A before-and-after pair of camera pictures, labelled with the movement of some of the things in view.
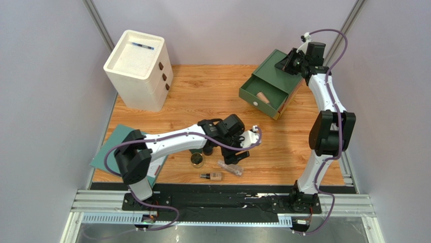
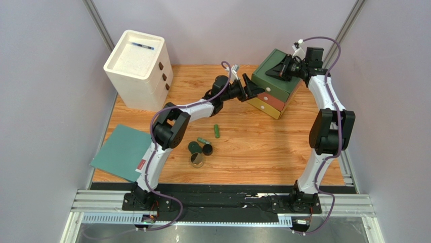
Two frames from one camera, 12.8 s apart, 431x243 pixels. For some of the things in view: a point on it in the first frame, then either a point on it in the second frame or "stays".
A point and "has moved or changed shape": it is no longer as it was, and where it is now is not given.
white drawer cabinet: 143,77 stays
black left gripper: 232,155 -> 244,89
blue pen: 142,45 stays
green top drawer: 275,96 has moved or changed shape
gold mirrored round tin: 197,160 stays
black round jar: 208,150 stays
